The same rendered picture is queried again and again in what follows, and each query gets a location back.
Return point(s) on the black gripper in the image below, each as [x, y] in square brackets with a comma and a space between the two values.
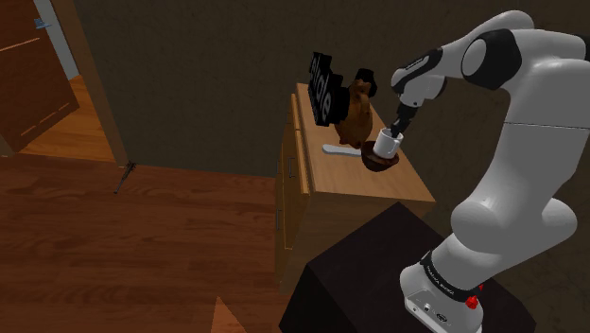
[402, 118]

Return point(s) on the white mug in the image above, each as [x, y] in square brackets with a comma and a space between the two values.
[386, 145]

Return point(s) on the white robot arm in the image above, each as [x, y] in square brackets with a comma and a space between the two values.
[530, 152]

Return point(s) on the brown animal figure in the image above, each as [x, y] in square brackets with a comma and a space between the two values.
[355, 120]

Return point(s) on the dark brown bowl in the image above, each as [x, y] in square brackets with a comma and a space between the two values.
[375, 161]

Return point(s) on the white flat utensil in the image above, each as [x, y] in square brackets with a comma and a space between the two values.
[340, 150]

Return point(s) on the black letter sign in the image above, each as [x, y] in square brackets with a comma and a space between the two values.
[325, 94]

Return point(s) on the wooden chest of drawers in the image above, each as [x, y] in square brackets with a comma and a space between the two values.
[341, 184]

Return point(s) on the dark robot stand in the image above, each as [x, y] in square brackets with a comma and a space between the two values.
[364, 276]

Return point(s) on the black door stopper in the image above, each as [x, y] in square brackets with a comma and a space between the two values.
[124, 177]

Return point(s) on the brown wooden door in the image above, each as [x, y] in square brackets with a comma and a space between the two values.
[32, 73]

